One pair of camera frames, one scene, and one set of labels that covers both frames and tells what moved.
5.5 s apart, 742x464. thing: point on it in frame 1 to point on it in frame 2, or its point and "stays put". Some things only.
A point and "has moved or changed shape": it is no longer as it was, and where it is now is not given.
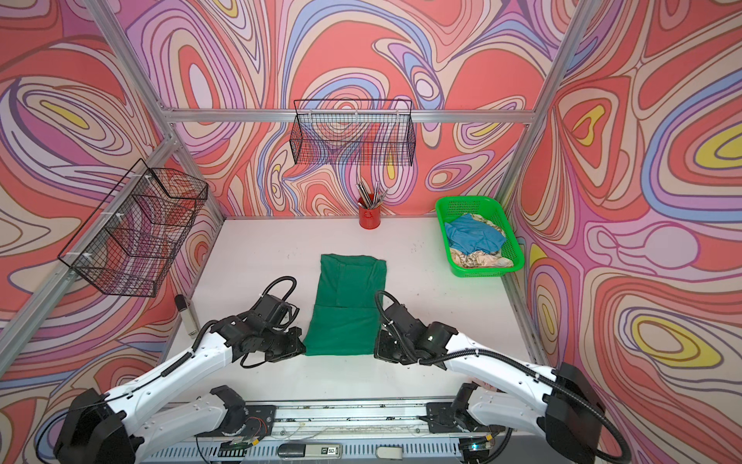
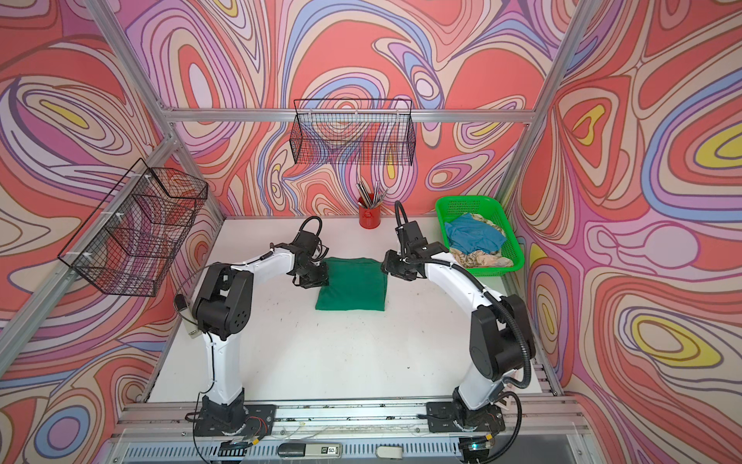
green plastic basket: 484,207 stays put
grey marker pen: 186,310 stays put
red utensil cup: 369,218 stays put
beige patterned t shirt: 484,259 stays put
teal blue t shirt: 468,235 stays put
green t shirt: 348,313 has moved or changed shape
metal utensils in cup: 377,198 stays put
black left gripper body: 282,345 to 315,275
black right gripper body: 392,350 to 400,266
